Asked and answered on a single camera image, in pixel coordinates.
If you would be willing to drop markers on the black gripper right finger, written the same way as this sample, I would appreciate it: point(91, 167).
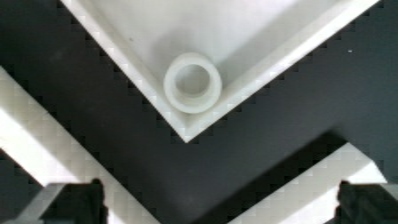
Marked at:
point(368, 203)

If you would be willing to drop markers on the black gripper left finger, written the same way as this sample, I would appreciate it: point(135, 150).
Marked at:
point(66, 204)

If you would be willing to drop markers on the white fence obstacle wall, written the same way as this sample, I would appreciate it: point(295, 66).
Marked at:
point(55, 160)

